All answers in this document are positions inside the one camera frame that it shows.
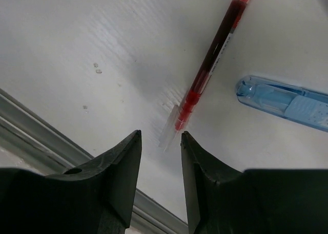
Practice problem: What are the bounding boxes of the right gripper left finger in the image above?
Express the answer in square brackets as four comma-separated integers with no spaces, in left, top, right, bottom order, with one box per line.
[1,130,141,233]

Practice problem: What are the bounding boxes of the blue transparent case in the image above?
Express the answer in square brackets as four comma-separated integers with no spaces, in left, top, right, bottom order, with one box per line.
[236,75,327,132]

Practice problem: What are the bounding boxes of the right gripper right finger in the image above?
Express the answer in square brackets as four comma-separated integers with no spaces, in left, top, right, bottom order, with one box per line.
[181,132,327,233]

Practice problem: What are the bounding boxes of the red gel pen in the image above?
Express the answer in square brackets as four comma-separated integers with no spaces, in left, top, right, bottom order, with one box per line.
[159,0,250,152]

